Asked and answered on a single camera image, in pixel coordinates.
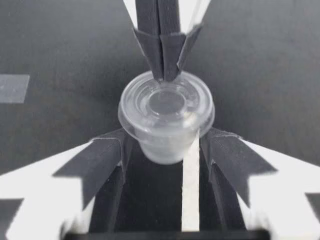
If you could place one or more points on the small clear plastic cup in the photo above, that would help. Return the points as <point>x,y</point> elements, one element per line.
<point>165,105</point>

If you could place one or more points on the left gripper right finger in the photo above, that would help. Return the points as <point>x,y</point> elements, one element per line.
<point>262,180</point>

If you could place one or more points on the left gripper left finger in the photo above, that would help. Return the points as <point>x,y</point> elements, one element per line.
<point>62,180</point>

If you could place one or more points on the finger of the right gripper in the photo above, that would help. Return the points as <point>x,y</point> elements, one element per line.
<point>148,37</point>
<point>172,37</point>

